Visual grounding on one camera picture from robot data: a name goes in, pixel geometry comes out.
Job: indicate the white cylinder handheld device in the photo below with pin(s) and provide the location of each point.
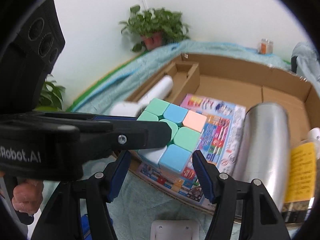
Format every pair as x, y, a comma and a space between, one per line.
133, 109

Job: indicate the green leafy plant near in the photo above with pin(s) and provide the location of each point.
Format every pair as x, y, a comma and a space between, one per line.
51, 96

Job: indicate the white plastic device box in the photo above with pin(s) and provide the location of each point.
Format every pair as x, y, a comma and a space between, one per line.
175, 230

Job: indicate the blue stapler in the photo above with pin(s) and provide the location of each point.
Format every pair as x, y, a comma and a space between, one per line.
85, 226

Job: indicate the pastel rubik's cube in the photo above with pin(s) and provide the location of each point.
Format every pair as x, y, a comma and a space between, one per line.
186, 127

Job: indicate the colourful board game box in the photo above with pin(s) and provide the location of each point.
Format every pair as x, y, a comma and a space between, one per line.
219, 143

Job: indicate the yellow label jar black lid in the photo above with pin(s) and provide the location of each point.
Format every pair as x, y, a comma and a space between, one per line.
301, 187

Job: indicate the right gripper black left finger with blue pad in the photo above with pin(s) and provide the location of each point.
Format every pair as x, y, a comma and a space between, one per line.
61, 216

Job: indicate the brown cardboard box tray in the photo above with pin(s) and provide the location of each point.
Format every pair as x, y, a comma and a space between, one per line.
257, 87

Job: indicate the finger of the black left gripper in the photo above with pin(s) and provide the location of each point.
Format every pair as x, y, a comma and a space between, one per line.
135, 133

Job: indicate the silver metal cylinder can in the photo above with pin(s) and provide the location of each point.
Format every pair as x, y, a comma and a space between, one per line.
264, 151

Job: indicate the teal quilted bed cover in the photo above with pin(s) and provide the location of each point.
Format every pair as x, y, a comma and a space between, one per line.
138, 203

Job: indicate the potted green plant far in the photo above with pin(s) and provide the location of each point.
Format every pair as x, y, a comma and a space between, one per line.
154, 27

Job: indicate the person's left hand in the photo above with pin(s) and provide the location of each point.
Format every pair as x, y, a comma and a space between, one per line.
27, 196

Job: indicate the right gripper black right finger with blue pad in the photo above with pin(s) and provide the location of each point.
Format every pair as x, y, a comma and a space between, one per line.
260, 218

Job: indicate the small orange label jar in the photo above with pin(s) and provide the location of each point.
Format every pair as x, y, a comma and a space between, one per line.
265, 46

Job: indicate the white slim bottle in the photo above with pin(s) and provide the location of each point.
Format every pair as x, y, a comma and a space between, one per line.
314, 136

